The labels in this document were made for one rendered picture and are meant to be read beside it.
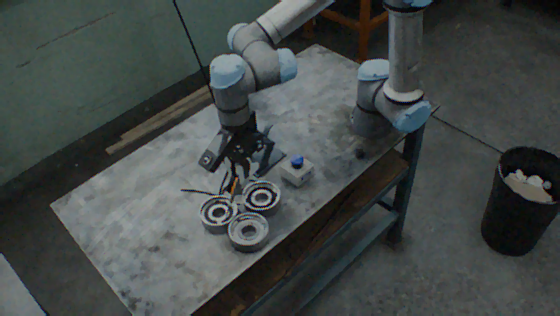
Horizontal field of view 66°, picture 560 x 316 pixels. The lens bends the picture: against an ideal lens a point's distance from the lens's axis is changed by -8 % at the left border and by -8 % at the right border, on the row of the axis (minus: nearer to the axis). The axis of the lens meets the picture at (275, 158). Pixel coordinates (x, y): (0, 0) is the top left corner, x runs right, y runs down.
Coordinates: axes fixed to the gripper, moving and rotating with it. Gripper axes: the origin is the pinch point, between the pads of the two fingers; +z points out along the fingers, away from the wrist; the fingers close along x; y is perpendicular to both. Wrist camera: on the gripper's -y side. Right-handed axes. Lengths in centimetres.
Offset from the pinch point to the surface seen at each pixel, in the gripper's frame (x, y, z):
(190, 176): 22.5, -0.9, 13.2
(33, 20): 159, 9, 5
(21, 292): 36, -60, 25
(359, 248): -12, 45, 69
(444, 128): 7, 160, 93
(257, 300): -10.4, -8.4, 39.7
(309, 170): -5.7, 21.7, 9.6
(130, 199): 29.3, -19.0, 13.1
